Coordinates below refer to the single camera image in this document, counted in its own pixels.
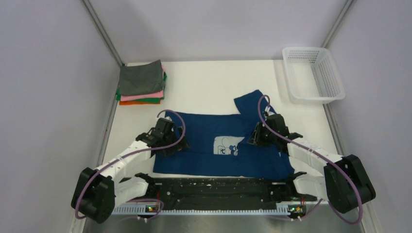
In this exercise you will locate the folded orange t shirt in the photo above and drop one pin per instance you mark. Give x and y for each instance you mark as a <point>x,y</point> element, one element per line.
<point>139,102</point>

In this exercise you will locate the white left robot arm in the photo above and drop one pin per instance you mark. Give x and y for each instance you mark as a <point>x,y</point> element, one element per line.
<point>102,189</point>

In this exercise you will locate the folded grey t shirt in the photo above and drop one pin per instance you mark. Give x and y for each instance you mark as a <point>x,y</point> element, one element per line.
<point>141,80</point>

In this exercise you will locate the aluminium frame post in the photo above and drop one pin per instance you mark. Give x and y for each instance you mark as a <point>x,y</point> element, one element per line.
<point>349,4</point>
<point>102,31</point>

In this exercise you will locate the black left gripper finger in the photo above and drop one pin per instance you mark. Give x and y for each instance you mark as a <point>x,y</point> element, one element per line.
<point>183,143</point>
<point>169,151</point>

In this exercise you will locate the dark blue t shirt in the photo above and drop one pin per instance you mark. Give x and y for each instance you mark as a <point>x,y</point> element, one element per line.
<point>219,145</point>

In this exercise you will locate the folded pink t shirt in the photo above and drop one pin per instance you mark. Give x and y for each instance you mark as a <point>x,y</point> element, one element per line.
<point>140,83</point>

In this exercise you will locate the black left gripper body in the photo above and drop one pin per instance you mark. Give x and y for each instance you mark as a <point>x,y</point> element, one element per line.
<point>169,139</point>

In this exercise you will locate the white perforated plastic basket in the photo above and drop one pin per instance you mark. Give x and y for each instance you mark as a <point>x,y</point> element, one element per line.
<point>311,75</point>

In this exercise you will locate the left aluminium frame post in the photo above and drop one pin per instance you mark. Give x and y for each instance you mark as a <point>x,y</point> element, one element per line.
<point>102,31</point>

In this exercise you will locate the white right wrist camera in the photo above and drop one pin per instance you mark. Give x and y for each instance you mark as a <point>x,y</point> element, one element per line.
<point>268,112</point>

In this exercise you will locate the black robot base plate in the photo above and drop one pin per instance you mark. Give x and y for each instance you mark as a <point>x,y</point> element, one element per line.
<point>220,194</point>

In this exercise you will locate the folded green t shirt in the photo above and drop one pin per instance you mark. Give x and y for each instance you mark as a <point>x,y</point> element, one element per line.
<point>151,99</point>

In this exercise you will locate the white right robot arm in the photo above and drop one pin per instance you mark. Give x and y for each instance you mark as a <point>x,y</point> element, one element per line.
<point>343,180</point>

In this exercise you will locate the white slotted cable duct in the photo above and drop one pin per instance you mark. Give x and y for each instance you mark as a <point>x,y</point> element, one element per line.
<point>150,209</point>

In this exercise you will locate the right aluminium frame post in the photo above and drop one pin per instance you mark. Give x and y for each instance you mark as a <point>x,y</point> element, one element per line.
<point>349,4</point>

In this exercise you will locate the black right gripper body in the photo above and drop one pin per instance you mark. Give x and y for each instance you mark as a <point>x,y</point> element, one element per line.
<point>266,137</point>

